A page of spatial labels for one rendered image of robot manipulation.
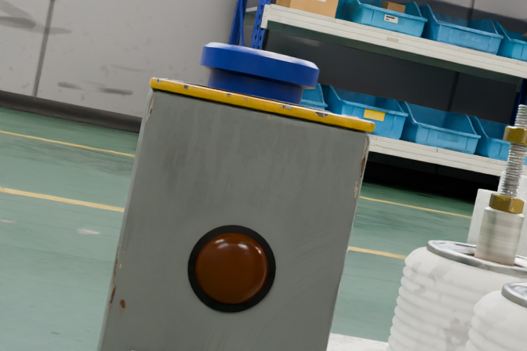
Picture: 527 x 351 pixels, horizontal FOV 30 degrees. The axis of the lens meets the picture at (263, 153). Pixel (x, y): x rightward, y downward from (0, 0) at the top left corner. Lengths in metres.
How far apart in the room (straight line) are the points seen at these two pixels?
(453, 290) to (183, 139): 0.26
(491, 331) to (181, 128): 0.19
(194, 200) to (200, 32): 5.27
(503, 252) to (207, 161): 0.29
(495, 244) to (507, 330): 0.14
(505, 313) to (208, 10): 5.19
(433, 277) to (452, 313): 0.02
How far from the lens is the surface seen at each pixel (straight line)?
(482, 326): 0.44
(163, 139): 0.30
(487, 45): 5.30
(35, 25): 5.49
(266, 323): 0.31
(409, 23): 5.16
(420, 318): 0.54
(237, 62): 0.31
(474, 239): 3.13
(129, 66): 5.51
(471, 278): 0.52
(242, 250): 0.30
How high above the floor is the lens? 0.31
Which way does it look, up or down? 3 degrees down
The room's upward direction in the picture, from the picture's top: 12 degrees clockwise
